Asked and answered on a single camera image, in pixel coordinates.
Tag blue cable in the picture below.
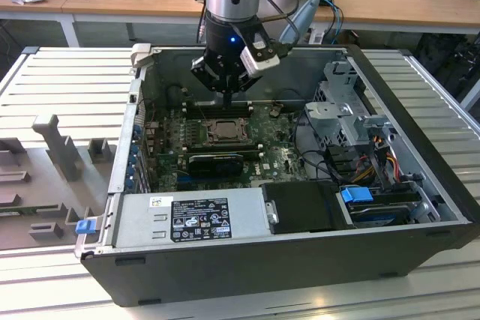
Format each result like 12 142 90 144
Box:
318 0 345 42

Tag black plastic shroud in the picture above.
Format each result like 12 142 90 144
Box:
259 180 356 235

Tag hard disk drive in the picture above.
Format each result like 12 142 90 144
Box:
348 203 413 228

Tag yellow red power wires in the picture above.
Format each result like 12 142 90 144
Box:
354 149 401 184

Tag silver metal drive cage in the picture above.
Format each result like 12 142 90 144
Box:
302 59 398 148

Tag black graphics card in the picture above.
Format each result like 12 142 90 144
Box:
187 152 244 178

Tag blue expansion slot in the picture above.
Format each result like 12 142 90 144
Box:
175 174 213 183

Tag pale blue teach pendant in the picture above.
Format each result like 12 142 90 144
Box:
279 0 320 46

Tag metal CPU socket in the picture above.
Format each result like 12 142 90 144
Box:
201 117 251 145

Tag grey parts rack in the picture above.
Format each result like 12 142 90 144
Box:
0 113 119 252

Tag green motherboard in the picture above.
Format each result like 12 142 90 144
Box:
144 104 312 192

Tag green RAM stick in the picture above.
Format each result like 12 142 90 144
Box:
0 205 63 217

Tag black cable bundle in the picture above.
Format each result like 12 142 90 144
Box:
292 108 361 186

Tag silver power supply unit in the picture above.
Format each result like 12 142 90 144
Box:
110 187 272 249

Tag silver CPU plate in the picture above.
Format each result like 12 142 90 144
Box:
214 121 242 139

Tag grey plastic case latch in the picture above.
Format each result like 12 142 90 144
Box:
130 43 152 70

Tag blue disk carrier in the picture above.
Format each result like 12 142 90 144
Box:
339 184 374 207

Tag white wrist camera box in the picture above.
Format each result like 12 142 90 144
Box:
239 37 282 76

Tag brown cable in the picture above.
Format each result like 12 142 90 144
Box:
258 14 292 24

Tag black open PC case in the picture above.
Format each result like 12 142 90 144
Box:
74 43 474 308

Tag blue plastic latch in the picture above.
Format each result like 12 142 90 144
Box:
75 220 95 237

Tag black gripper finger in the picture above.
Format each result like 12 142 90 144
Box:
227 71 264 108
190 55 229 108

